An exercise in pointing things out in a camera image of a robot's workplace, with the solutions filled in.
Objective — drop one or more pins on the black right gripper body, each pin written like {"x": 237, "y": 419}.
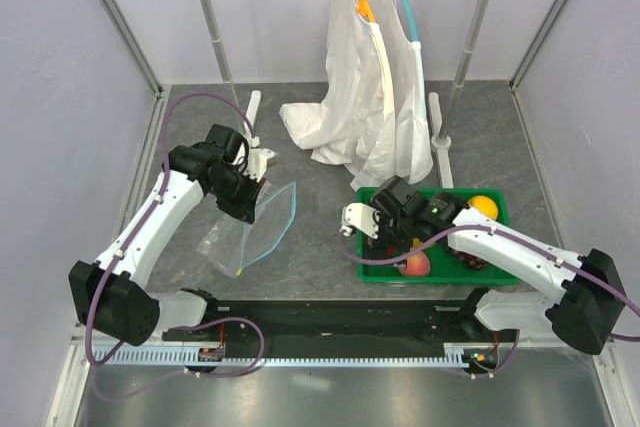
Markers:
{"x": 393, "y": 234}

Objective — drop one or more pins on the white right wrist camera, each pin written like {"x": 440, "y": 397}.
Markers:
{"x": 360, "y": 217}

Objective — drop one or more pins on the light blue cable duct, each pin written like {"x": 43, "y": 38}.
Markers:
{"x": 195, "y": 355}

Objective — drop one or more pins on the purple grape bunch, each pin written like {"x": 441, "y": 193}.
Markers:
{"x": 469, "y": 261}

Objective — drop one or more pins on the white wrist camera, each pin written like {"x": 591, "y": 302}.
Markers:
{"x": 360, "y": 217}
{"x": 258, "y": 159}

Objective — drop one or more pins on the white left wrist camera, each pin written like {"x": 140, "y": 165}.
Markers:
{"x": 258, "y": 159}

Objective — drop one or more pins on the orange fruit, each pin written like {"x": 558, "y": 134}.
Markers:
{"x": 485, "y": 205}

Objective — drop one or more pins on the green plastic tray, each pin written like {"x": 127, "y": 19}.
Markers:
{"x": 445, "y": 268}

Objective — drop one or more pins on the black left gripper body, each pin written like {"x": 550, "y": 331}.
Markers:
{"x": 236, "y": 192}

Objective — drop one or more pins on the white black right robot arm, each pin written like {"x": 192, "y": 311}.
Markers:
{"x": 577, "y": 297}

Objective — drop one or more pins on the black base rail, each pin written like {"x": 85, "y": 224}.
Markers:
{"x": 348, "y": 327}

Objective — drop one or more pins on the peach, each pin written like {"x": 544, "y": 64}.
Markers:
{"x": 418, "y": 265}

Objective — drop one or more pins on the white garment on orange hanger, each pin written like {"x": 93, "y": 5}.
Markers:
{"x": 355, "y": 122}

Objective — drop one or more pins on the white garment on teal hanger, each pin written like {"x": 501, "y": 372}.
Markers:
{"x": 413, "y": 158}

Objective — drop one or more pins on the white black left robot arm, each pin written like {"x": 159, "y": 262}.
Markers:
{"x": 110, "y": 294}

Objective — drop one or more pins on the clear zip top bag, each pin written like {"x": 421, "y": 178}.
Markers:
{"x": 231, "y": 245}

